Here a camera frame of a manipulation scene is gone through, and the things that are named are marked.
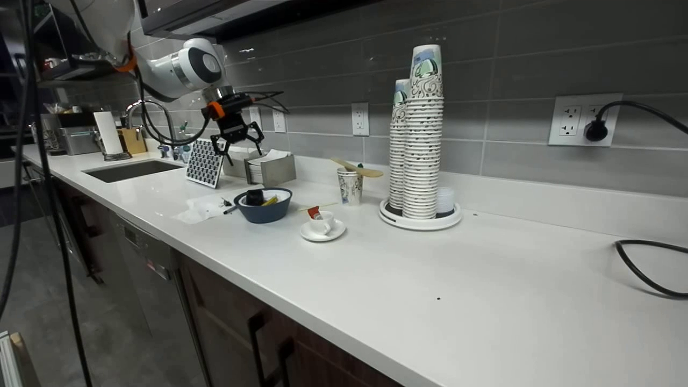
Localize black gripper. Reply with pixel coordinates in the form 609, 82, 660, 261
212, 97, 267, 156

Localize white tea cup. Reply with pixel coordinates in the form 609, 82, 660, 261
308, 206, 337, 239

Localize small paper cup holding stirrers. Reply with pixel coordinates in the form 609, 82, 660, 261
336, 168, 366, 208

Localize short paper cup stack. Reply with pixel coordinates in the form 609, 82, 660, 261
387, 78, 415, 215

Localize tall paper cup stack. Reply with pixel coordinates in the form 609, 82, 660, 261
400, 42, 447, 222

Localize round white cup tray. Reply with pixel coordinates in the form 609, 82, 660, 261
377, 192, 465, 234

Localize black white checkerboard panel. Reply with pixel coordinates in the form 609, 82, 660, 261
185, 135, 226, 192

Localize blue bowl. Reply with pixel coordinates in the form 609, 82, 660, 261
233, 184, 295, 226

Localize clear plastic sheet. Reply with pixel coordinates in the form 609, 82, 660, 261
170, 192, 233, 226

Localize wooden board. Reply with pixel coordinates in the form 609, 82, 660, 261
117, 125, 151, 158

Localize kitchen sink basin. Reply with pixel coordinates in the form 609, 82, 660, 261
81, 158, 185, 184

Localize wooden stirrer sticks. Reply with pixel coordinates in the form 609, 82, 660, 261
331, 156, 387, 183

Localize dark overhead cabinet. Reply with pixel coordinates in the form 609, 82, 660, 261
137, 0, 375, 42

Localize white saucer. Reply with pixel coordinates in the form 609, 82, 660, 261
296, 215, 348, 245

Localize white upright board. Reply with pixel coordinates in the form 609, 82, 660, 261
90, 107, 129, 161

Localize grey dishwasher front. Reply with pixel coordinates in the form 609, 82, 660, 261
113, 219, 212, 387

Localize white duplex wall outlet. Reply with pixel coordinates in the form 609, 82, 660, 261
270, 107, 289, 135

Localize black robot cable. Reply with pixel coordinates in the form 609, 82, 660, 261
137, 70, 215, 151

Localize white single wall outlet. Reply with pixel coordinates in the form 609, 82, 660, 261
348, 101, 372, 139

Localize black hanging cable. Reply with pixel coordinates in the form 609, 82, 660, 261
19, 0, 97, 387
0, 0, 36, 318

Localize black cabinet handle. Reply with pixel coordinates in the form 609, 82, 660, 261
275, 335, 296, 387
247, 310, 272, 387

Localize white double wall outlet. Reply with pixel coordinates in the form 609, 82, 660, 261
547, 93, 626, 151

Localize black plug with cable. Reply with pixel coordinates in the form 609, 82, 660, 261
582, 99, 688, 144

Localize black cable on counter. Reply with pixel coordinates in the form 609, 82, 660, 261
614, 239, 688, 301

